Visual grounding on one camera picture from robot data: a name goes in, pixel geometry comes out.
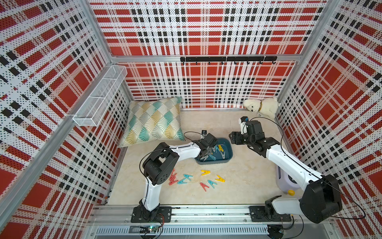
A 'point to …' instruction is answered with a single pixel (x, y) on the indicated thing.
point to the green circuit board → (149, 229)
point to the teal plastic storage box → (227, 146)
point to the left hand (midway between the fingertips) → (207, 147)
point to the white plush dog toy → (268, 106)
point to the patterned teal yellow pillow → (153, 120)
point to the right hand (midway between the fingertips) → (236, 134)
